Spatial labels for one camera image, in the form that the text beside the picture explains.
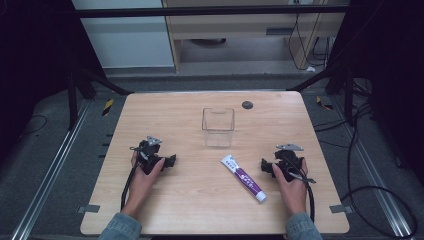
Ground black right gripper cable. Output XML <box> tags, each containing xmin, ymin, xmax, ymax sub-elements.
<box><xmin>286</xmin><ymin>158</ymin><xmax>317</xmax><ymax>224</ymax></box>

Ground aluminium floor rail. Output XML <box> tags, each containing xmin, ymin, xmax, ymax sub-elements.
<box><xmin>329</xmin><ymin>95</ymin><xmax>415</xmax><ymax>238</ymax></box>
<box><xmin>10</xmin><ymin>99</ymin><xmax>94</xmax><ymax>240</ymax></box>

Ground black hanging desk cables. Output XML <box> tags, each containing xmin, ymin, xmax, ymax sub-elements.
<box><xmin>287</xmin><ymin>12</ymin><xmax>331</xmax><ymax>72</ymax></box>

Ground grey tape piece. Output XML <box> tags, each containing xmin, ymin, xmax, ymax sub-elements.
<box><xmin>328</xmin><ymin>203</ymin><xmax>354</xmax><ymax>215</ymax></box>
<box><xmin>77</xmin><ymin>203</ymin><xmax>101</xmax><ymax>215</ymax></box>

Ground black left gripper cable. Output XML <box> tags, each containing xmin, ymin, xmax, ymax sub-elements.
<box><xmin>120</xmin><ymin>145</ymin><xmax>148</xmax><ymax>212</ymax></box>

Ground thin black floor cable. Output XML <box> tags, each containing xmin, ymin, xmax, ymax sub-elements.
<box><xmin>19</xmin><ymin>114</ymin><xmax>49</xmax><ymax>137</ymax></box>

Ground person's right hand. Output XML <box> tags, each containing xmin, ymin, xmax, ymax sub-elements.
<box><xmin>271</xmin><ymin>158</ymin><xmax>310</xmax><ymax>216</ymax></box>

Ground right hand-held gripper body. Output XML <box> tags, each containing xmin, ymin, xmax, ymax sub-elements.
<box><xmin>273</xmin><ymin>143</ymin><xmax>306</xmax><ymax>183</ymax></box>

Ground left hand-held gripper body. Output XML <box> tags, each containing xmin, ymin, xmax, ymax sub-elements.
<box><xmin>130</xmin><ymin>134</ymin><xmax>170</xmax><ymax>175</ymax></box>

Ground yellow and black tape strip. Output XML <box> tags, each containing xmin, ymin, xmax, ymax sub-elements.
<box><xmin>101</xmin><ymin>98</ymin><xmax>115</xmax><ymax>117</ymax></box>
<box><xmin>315</xmin><ymin>95</ymin><xmax>335</xmax><ymax>111</ymax></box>

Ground light wooden desk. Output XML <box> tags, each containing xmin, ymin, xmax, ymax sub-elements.
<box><xmin>161</xmin><ymin>0</ymin><xmax>350</xmax><ymax>73</ymax></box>

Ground black horizontal frame bar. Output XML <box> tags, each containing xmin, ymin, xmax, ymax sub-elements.
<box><xmin>71</xmin><ymin>5</ymin><xmax>350</xmax><ymax>19</ymax></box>

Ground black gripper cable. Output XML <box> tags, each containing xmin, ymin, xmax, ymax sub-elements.
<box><xmin>286</xmin><ymin>158</ymin><xmax>317</xmax><ymax>224</ymax></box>
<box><xmin>120</xmin><ymin>145</ymin><xmax>148</xmax><ymax>212</ymax></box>

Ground white cabinet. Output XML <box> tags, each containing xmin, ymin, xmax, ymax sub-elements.
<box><xmin>71</xmin><ymin>0</ymin><xmax>176</xmax><ymax>70</ymax></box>

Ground white and purple toothpaste tube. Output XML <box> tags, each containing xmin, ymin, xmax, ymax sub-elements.
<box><xmin>220</xmin><ymin>153</ymin><xmax>268</xmax><ymax>204</ymax></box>

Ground clear plastic container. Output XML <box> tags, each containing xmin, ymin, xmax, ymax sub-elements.
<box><xmin>201</xmin><ymin>106</ymin><xmax>236</xmax><ymax>148</ymax></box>

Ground person's left hand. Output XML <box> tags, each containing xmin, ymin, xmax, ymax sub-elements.
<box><xmin>121</xmin><ymin>151</ymin><xmax>166</xmax><ymax>220</ymax></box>

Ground black metal stand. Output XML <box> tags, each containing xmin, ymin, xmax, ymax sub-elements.
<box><xmin>65</xmin><ymin>59</ymin><xmax>135</xmax><ymax>132</ymax></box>
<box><xmin>285</xmin><ymin>62</ymin><xmax>357</xmax><ymax>127</ymax></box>

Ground black curtain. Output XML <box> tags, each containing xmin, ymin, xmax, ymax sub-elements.
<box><xmin>326</xmin><ymin>0</ymin><xmax>424</xmax><ymax>188</ymax></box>
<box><xmin>0</xmin><ymin>0</ymin><xmax>107</xmax><ymax>164</ymax></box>

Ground long black looped floor cable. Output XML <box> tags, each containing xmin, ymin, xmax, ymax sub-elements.
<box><xmin>313</xmin><ymin>99</ymin><xmax>420</xmax><ymax>240</ymax></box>

